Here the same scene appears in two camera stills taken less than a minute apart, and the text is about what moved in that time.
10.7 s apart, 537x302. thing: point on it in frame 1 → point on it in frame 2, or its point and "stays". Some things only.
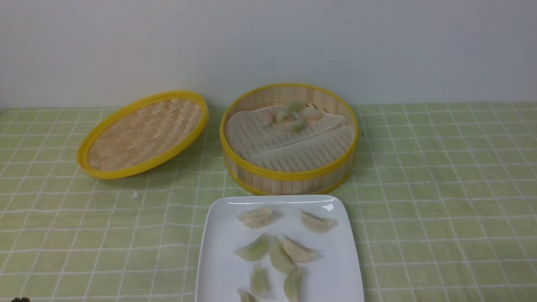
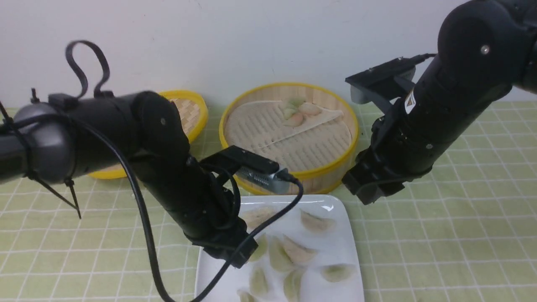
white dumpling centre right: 299,254 stays
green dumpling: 298,125 → 335,273
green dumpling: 257,250 stays
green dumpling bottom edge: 246,296 stays
